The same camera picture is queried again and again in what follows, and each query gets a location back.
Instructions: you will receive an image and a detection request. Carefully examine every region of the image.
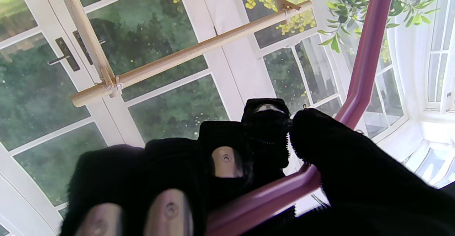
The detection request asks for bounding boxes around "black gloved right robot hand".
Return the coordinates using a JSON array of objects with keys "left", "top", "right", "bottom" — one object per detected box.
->
[{"left": 59, "top": 98, "right": 455, "bottom": 236}]

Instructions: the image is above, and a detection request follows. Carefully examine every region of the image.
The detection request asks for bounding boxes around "lilac plastic clothes hanger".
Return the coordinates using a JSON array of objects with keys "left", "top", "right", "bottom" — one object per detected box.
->
[{"left": 204, "top": 0, "right": 397, "bottom": 236}]

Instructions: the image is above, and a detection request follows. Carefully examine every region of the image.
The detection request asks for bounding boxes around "wooden drying rack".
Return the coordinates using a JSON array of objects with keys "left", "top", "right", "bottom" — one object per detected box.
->
[{"left": 53, "top": 0, "right": 313, "bottom": 108}]

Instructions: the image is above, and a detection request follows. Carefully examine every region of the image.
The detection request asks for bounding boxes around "printed garden window backdrop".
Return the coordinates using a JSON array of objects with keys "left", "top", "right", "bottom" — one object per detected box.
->
[{"left": 0, "top": 0, "right": 455, "bottom": 236}]

